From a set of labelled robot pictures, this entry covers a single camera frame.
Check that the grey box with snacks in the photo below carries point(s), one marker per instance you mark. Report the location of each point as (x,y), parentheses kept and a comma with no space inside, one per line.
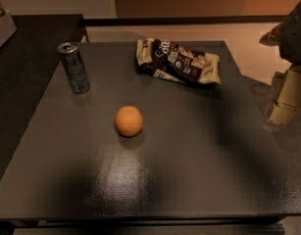
(7,25)

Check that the brown chip bag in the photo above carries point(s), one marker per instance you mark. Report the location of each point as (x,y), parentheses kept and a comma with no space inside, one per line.
(170,61)

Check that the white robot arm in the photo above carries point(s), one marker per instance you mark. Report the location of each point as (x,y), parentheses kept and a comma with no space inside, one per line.
(287,37)

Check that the orange fruit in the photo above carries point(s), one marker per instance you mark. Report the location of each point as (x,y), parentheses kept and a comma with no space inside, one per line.
(128,121)

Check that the silver drink can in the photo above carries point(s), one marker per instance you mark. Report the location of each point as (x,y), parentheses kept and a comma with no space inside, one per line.
(74,67)

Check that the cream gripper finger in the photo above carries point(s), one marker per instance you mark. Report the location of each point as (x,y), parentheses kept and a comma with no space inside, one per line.
(285,96)

